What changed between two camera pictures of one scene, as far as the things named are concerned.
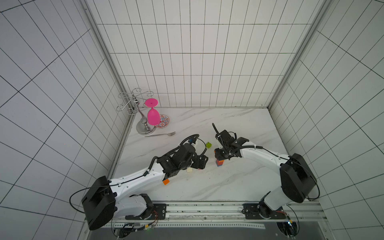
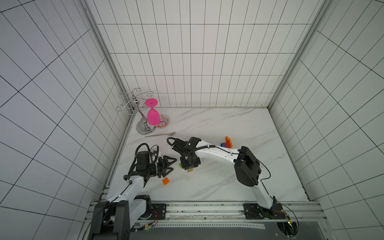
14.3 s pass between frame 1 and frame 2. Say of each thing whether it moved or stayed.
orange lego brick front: stayed
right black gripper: moved
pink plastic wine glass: stayed
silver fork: stayed
